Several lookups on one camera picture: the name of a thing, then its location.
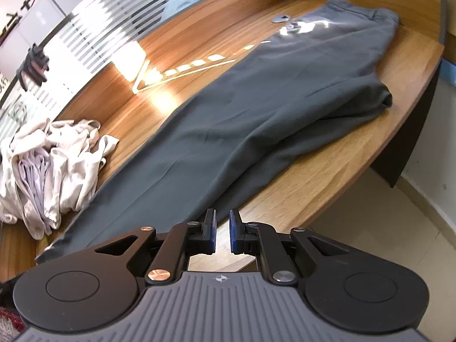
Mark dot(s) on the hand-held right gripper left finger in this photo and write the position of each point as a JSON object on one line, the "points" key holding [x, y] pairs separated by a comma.
{"points": [[212, 233]]}

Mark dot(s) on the dark desk side panel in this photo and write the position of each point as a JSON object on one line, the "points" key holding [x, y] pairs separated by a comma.
{"points": [[406, 131]]}

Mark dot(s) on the beige pants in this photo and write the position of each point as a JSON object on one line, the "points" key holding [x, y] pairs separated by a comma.
{"points": [[74, 178], [71, 131]]}

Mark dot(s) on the lavender shirt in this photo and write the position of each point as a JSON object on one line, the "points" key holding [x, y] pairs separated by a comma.
{"points": [[34, 178]]}

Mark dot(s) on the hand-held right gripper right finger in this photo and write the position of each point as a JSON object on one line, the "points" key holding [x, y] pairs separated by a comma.
{"points": [[235, 235]]}

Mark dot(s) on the silver desk grommet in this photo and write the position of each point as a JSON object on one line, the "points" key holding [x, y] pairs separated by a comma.
{"points": [[281, 19]]}

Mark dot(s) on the black glove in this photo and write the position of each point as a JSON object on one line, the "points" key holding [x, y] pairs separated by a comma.
{"points": [[34, 64]]}

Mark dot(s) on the grey pants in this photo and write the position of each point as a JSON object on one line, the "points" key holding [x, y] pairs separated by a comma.
{"points": [[249, 114]]}

